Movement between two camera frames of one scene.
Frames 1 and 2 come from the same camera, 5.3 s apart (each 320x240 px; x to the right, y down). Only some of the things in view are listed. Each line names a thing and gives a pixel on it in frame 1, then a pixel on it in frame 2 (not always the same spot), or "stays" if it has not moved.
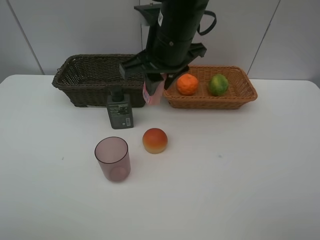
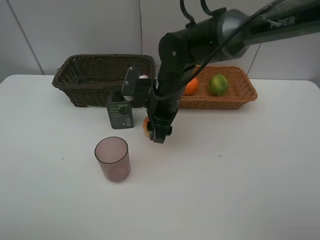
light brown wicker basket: [240, 91] stays
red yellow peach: [154, 140] to [145, 126]
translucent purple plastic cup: [113, 154] stays
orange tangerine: [187, 84] stays
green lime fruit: [218, 85] stays
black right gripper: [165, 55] to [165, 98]
